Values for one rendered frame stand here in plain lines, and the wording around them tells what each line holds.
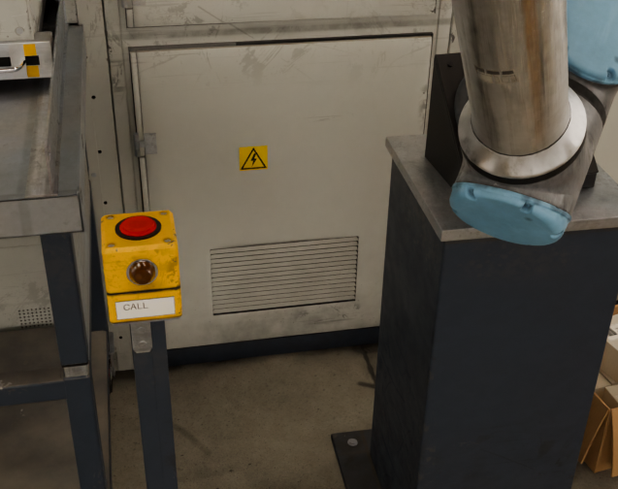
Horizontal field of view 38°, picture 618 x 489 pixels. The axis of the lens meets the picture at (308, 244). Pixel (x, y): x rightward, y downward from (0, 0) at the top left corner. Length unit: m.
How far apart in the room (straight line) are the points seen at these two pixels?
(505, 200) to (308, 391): 1.15
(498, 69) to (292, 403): 1.31
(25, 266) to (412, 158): 0.94
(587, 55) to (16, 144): 0.78
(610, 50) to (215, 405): 1.27
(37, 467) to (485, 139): 1.08
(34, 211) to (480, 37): 0.61
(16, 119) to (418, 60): 0.87
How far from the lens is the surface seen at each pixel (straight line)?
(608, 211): 1.42
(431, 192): 1.41
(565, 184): 1.13
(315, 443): 2.03
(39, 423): 1.88
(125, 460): 2.02
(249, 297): 2.13
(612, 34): 1.23
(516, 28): 0.90
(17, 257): 2.06
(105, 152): 1.93
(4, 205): 1.22
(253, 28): 1.85
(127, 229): 1.00
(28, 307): 2.13
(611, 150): 2.23
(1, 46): 1.52
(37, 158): 1.30
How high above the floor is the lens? 1.41
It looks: 32 degrees down
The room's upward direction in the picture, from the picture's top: 1 degrees clockwise
